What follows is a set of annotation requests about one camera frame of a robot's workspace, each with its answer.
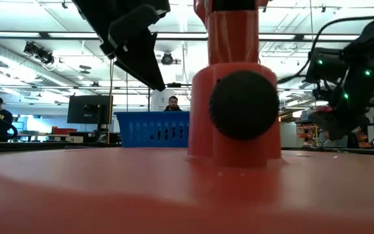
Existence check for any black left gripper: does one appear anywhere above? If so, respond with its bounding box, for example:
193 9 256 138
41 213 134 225
71 0 171 92

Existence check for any blue plastic basket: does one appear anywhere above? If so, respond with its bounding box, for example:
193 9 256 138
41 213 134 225
114 110 190 149

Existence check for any black monitor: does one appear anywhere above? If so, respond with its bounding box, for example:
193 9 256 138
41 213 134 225
67 94 114 125

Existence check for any red storage box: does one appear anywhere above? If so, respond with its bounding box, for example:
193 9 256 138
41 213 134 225
51 126 78 136

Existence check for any round black overhead camera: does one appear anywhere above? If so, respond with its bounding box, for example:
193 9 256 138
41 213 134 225
160 51 175 66

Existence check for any black ceiling camera cluster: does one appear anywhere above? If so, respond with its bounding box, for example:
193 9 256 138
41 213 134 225
23 41 56 66

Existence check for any black aluminium table frame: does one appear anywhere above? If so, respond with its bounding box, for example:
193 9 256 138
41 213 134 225
0 141 374 157

